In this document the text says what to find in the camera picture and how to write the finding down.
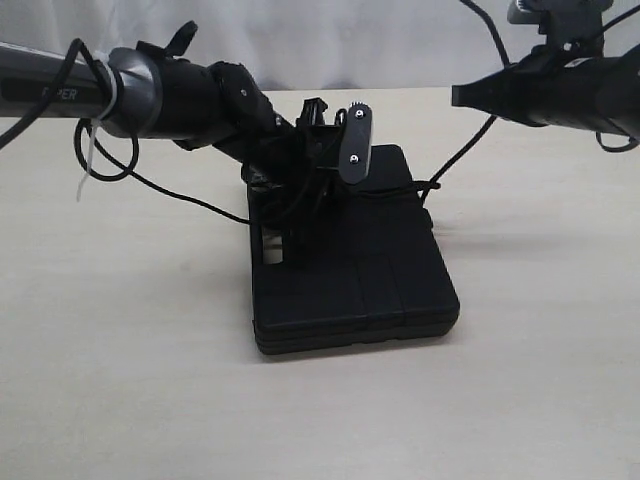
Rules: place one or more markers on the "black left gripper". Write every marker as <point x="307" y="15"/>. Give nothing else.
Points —
<point x="287" y="160"/>

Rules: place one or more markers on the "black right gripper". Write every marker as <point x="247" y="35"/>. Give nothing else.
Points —
<point x="548" y="87"/>

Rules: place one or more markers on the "black plastic case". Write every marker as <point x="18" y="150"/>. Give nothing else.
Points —
<point x="370" y="271"/>

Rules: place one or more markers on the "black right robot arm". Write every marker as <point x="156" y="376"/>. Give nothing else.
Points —
<point x="618" y="97"/>

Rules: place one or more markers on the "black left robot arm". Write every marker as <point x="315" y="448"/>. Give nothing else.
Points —
<point x="154" y="93"/>

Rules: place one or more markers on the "white zip tie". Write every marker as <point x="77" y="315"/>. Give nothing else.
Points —
<point x="96" y="124"/>

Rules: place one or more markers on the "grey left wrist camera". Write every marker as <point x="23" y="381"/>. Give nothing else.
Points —
<point x="356" y="143"/>

